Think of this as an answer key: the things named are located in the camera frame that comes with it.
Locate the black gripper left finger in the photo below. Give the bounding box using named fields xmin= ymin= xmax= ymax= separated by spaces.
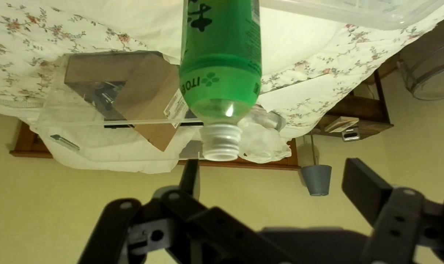
xmin=77 ymin=158 xmax=301 ymax=264

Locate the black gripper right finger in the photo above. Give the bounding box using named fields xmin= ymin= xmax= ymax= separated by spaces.
xmin=340 ymin=157 xmax=444 ymax=264

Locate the grey shade table lamp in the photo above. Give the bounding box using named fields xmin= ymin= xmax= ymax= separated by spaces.
xmin=299 ymin=133 xmax=333 ymax=198

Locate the wooden nightstand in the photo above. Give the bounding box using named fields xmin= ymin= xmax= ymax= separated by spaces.
xmin=311 ymin=67 xmax=394 ymax=144

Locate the floral bed sheet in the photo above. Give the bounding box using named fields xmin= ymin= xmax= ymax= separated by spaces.
xmin=0 ymin=0 xmax=444 ymax=144

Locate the grey round bin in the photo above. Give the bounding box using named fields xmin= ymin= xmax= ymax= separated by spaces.
xmin=396 ymin=21 xmax=444 ymax=101

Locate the green tea bottle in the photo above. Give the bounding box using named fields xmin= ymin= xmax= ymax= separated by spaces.
xmin=178 ymin=0 xmax=264 ymax=163

